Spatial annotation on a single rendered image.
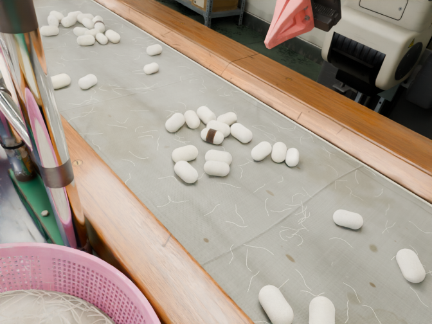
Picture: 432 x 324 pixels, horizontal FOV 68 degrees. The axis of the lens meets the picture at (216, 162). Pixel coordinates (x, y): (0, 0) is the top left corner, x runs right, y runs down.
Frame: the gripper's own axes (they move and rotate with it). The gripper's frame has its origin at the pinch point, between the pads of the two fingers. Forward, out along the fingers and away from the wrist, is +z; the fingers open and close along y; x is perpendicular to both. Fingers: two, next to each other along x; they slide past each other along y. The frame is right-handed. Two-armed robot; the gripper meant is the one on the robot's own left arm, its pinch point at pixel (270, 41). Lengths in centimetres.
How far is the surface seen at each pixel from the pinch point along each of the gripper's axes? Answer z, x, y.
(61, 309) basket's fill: 36.9, -14.9, 11.7
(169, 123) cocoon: 18.5, -2.6, -2.6
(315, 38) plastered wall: -108, 185, -101
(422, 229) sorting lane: 9.1, 7.4, 29.4
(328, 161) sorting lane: 8.1, 8.4, 15.3
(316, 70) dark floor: -86, 189, -85
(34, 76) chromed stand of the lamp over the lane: 21.4, -27.2, 7.9
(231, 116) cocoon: 11.6, 3.1, 1.0
